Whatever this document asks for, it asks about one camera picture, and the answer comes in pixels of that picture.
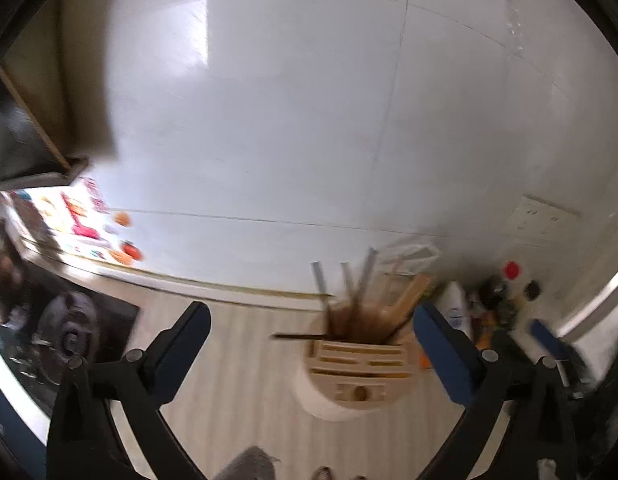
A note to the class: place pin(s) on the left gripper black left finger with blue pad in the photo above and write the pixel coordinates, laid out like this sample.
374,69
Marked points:
83,441

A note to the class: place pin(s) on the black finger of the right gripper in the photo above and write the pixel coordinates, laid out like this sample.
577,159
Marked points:
573,370

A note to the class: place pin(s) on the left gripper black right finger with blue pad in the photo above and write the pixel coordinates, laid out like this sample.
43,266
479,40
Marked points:
538,439

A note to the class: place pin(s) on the dark brown chopstick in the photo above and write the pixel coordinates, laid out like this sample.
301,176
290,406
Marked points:
294,336

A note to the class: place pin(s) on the orange packaged goods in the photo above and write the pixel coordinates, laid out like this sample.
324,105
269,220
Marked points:
496,303

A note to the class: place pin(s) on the black stove top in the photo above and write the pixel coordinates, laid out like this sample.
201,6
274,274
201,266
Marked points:
56,320

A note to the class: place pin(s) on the white bottle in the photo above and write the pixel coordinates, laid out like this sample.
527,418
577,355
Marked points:
451,302

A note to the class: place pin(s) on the striped cat placemat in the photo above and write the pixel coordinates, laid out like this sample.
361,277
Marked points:
239,394

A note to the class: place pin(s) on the cream cylindrical utensil holder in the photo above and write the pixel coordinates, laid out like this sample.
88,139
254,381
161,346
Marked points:
338,380

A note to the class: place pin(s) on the white wall socket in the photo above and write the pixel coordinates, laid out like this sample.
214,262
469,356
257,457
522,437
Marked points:
541,222

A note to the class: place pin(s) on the fruit sticker wall strip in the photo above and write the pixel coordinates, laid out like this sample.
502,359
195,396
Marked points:
75,220

